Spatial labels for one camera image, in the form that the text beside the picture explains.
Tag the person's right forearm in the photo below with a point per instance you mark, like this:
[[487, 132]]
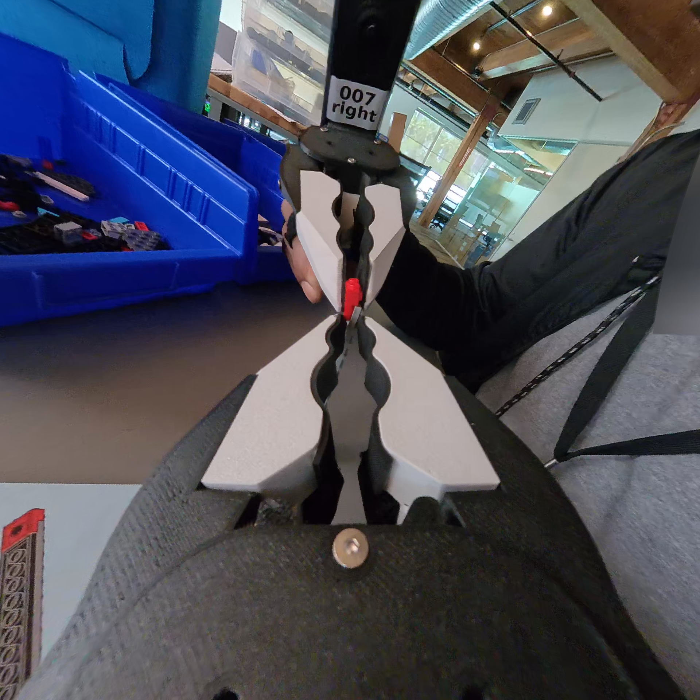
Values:
[[519, 301]]

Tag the stack of clear storage boxes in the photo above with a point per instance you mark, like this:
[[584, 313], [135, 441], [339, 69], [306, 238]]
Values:
[[273, 49]]

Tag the blue felt bag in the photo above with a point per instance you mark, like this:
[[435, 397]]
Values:
[[82, 27]]

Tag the silver air duct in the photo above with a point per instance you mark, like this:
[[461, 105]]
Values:
[[437, 22]]

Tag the pale blue instruction booklet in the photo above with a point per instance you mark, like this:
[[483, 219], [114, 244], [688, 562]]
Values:
[[82, 519]]

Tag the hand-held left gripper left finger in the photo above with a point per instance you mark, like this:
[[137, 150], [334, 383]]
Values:
[[262, 437]]

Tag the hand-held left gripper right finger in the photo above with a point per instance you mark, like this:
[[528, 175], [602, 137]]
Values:
[[437, 437]]

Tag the long grey brick plate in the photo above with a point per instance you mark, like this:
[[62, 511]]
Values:
[[353, 320]]

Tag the small red brick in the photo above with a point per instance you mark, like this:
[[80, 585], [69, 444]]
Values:
[[351, 295]]

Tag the grey desk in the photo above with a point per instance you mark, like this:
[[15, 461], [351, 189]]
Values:
[[136, 383]]

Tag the pile of toy bricks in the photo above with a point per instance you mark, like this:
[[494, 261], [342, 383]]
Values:
[[54, 238], [270, 235]]

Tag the black ceiling pole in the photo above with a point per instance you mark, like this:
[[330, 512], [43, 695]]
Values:
[[547, 52]]

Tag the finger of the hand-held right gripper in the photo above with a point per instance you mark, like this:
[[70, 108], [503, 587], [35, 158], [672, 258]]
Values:
[[320, 219], [388, 229]]

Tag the wall vent grille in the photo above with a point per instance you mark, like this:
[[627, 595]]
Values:
[[526, 111]]

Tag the blue plastic bin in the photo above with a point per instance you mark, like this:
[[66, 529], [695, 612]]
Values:
[[257, 158], [109, 284]]

